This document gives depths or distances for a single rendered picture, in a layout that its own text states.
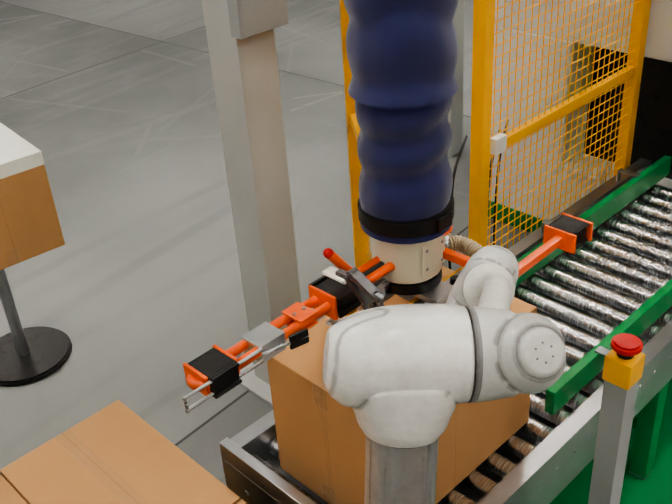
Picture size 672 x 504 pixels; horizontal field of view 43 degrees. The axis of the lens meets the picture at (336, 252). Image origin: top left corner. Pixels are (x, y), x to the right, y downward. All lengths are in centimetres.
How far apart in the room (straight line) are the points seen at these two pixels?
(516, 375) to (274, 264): 214
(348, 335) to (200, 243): 349
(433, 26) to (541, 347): 84
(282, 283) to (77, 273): 156
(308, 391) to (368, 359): 101
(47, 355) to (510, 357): 304
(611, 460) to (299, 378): 79
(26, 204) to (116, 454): 117
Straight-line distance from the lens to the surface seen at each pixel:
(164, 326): 400
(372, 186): 193
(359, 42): 179
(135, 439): 263
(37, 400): 378
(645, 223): 359
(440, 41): 178
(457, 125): 527
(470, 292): 169
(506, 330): 112
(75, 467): 260
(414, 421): 115
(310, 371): 210
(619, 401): 215
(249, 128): 291
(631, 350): 207
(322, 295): 190
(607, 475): 232
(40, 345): 403
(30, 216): 341
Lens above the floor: 228
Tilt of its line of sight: 31 degrees down
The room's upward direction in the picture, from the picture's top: 4 degrees counter-clockwise
